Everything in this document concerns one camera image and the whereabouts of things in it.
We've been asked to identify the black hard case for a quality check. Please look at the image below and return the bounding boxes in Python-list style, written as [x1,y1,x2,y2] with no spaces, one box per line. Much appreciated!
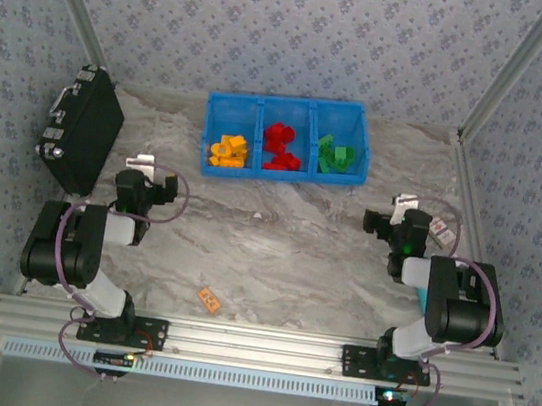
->
[29,58,133,202]

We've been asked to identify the slotted cable duct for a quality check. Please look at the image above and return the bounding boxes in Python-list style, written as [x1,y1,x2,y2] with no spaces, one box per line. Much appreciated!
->
[1,332,381,406]

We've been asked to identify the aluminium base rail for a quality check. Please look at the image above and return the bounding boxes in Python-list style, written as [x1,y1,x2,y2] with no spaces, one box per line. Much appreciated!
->
[0,288,531,405]

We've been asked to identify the blue three-compartment bin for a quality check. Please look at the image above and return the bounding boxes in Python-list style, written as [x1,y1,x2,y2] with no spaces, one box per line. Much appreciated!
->
[195,81,380,200]

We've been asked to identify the small circuit board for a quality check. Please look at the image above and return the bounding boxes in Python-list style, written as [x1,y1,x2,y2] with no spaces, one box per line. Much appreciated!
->
[93,348,137,371]
[372,385,411,406]

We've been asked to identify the wooden tiger domino block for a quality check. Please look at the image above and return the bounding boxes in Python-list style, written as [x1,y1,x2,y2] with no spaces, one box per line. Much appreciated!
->
[195,287,223,312]

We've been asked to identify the wooden picture domino block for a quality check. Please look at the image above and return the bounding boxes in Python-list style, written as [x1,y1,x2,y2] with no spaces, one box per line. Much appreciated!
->
[426,215,457,249]

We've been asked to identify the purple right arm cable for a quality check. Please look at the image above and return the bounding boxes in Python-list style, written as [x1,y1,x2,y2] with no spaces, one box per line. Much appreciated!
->
[381,192,512,406]

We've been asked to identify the cyan plastic tool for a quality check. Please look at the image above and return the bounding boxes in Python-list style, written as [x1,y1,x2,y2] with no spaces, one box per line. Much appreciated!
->
[414,286,431,316]

